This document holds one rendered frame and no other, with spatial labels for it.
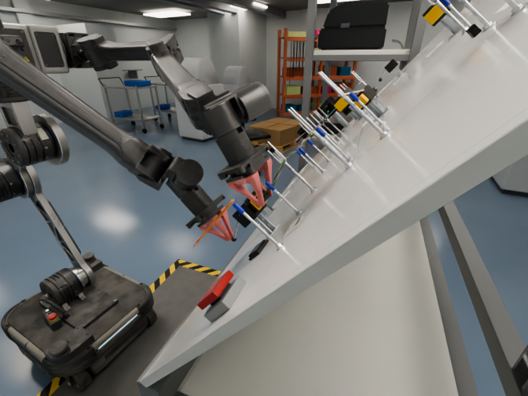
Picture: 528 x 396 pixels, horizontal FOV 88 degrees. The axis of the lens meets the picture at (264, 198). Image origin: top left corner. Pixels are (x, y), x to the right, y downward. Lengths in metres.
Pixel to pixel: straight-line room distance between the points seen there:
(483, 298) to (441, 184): 0.52
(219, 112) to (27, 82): 0.34
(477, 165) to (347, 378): 0.59
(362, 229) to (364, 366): 0.55
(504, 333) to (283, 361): 0.43
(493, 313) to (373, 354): 0.26
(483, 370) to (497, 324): 1.33
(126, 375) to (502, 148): 1.74
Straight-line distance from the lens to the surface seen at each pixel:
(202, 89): 0.55
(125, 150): 0.65
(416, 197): 0.22
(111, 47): 1.15
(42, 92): 0.65
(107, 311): 1.76
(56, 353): 1.58
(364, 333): 0.82
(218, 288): 0.42
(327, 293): 0.88
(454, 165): 0.22
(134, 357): 1.83
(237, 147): 0.50
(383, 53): 1.47
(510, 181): 4.26
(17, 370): 2.08
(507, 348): 0.65
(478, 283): 0.76
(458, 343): 0.89
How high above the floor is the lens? 1.42
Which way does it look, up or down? 27 degrees down
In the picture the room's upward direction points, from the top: straight up
